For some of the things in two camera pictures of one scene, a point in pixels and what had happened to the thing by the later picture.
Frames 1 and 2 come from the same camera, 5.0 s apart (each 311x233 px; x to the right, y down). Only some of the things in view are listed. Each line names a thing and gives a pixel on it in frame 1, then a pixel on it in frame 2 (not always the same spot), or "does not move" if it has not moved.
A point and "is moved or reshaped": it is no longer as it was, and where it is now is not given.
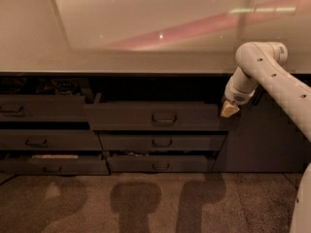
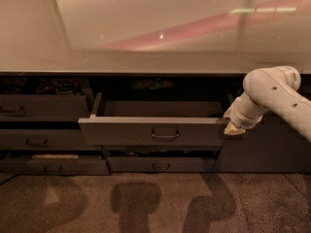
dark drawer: (160, 163) does not move
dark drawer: (156, 116) is moved or reshaped
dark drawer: (85, 167) does not move
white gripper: (238, 96) → (242, 117)
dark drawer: (43, 108) does not move
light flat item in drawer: (54, 157) does not move
